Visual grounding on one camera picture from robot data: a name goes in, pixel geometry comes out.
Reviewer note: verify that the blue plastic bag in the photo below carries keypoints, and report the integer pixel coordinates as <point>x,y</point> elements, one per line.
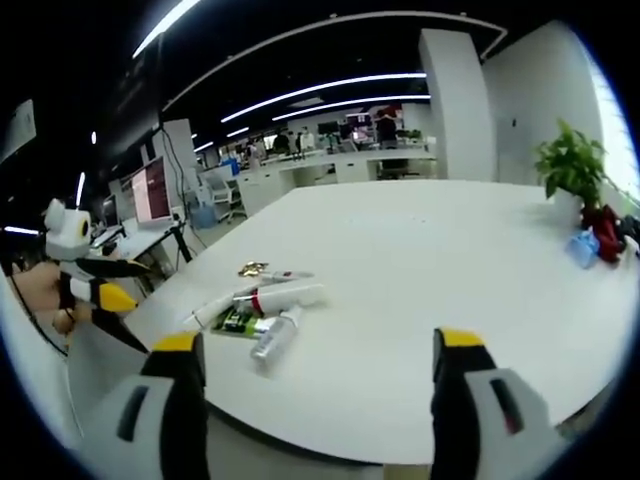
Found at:
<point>582,247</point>

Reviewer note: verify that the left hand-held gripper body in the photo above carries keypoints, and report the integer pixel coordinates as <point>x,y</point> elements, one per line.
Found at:
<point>62,235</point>

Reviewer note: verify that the green potted plant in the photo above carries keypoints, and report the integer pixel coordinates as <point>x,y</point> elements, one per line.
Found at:
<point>570,165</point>

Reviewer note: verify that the gold skincare item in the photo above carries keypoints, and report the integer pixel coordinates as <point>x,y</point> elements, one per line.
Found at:
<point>251,268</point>

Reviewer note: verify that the computer monitor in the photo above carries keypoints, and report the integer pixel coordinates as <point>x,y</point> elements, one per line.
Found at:
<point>150,190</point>

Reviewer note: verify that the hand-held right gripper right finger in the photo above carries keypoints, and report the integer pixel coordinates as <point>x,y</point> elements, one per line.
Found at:
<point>500,400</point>

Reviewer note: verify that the large white red-banded skincare tube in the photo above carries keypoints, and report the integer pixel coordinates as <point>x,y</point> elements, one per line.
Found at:
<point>287,295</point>

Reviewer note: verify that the white side desk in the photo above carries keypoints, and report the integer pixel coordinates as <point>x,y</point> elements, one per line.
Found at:
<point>135,240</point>

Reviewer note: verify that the slim white skincare tube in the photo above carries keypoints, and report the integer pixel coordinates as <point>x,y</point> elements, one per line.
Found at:
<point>215,307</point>

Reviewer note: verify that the dark cloth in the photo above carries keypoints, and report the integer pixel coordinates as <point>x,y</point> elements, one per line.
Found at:
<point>631,232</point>

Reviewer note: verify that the red cloth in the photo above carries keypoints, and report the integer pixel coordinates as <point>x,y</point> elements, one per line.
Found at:
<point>605,232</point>

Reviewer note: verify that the clear skincare bottle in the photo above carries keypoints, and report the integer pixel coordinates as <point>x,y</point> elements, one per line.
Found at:
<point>272,342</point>

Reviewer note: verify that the person's left hand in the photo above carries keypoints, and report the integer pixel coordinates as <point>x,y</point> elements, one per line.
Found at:
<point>70,320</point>

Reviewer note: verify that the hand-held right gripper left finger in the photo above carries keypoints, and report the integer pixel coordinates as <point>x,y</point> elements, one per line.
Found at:
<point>150,400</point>

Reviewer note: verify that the blue water jug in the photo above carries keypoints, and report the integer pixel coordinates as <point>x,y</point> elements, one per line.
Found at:
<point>202,217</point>

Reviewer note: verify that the green black skincare tube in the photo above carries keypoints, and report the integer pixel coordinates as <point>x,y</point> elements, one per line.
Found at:
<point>237,322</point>

